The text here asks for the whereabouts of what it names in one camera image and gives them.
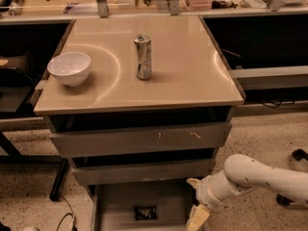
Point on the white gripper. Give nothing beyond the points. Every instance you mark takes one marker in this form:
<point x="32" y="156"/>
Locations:
<point x="204" y="192"/>

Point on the black rxbar chocolate wrapper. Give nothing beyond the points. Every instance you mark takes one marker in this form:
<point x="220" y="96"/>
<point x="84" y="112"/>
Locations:
<point x="145" y="213"/>

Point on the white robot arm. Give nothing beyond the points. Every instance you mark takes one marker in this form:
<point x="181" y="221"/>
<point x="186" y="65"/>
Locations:
<point x="240" y="175"/>

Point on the grey middle drawer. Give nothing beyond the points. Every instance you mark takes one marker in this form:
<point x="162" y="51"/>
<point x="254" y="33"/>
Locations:
<point x="143" y="172"/>

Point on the grey open bottom drawer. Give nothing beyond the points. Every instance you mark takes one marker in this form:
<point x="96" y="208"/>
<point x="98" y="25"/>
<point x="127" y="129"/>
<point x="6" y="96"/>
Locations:
<point x="113" y="206"/>

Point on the grey top drawer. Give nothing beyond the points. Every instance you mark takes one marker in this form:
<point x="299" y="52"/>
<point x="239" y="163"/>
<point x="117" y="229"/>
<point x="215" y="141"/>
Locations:
<point x="140" y="139"/>

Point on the grey drawer cabinet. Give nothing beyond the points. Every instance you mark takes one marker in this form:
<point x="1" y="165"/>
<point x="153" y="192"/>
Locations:
<point x="190" y="84"/>

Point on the black chair base leg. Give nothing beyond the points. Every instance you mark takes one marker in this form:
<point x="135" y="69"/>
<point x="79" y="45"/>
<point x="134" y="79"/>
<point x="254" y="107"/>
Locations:
<point x="283" y="201"/>

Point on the black table leg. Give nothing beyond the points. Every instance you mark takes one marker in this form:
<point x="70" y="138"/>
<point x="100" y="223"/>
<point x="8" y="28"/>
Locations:
<point x="55" y="191"/>

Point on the silver energy drink can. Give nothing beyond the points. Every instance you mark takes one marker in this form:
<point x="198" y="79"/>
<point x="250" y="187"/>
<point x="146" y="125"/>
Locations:
<point x="144" y="54"/>

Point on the white ceramic bowl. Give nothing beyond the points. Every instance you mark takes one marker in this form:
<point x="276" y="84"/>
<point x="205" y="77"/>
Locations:
<point x="70" y="69"/>

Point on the grey metal post left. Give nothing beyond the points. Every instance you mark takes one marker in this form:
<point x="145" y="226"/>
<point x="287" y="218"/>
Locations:
<point x="102" y="8"/>

